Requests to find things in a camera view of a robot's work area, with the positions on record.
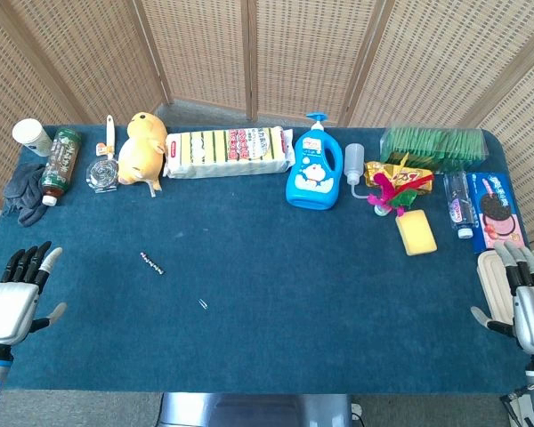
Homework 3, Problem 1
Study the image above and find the small bead string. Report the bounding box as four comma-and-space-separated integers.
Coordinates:
139, 251, 166, 276

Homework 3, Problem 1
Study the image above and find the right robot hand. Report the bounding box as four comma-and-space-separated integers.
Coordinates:
470, 240, 534, 357

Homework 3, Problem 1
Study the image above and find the blue detergent pump bottle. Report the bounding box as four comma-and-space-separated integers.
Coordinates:
285, 112, 344, 212

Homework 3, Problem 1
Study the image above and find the blue carpet table mat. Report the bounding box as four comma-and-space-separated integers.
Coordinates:
0, 125, 532, 395

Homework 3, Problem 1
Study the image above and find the clear squeeze wash bottle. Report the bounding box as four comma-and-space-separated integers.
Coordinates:
344, 142, 376, 200

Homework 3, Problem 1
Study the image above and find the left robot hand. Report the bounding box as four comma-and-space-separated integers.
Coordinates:
0, 241, 68, 346

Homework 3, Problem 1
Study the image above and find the dark grey glove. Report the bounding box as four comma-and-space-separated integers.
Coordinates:
2, 162, 50, 229

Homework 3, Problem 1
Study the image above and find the yellow plush toy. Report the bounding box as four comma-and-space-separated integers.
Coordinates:
117, 111, 169, 198

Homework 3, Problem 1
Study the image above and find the white handled brush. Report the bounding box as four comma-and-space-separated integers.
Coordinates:
103, 114, 117, 161

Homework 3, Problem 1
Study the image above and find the white paper cup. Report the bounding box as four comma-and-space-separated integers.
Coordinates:
12, 118, 54, 157

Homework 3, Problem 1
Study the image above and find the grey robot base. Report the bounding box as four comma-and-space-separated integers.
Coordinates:
157, 392, 355, 427

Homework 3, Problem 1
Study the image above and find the small clear water bottle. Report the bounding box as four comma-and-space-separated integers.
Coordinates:
442, 170, 480, 240

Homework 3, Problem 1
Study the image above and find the black cable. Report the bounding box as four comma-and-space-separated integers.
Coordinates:
499, 385, 534, 427

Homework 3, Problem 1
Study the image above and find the pack of yellow sponges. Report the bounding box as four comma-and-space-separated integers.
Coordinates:
163, 125, 296, 180

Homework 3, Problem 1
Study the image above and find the wicker folding screen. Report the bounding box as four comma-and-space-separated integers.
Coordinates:
0, 0, 534, 250

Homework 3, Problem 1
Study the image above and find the gold snack bag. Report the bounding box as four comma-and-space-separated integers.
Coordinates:
365, 152, 435, 197

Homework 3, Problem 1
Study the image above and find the clear box of green items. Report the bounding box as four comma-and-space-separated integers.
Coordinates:
379, 125, 490, 175

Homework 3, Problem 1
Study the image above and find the green tea bottle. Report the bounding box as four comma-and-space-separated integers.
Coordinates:
40, 127, 83, 207

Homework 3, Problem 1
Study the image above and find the yellow sponge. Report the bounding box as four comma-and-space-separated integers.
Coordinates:
394, 209, 439, 257

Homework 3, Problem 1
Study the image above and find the colourful feather shuttlecock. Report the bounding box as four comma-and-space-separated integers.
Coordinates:
367, 172, 435, 218

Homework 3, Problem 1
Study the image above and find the clear glass dish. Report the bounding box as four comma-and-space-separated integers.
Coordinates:
86, 158, 120, 195

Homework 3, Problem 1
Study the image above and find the blue cookie box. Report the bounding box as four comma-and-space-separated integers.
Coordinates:
465, 172, 528, 255

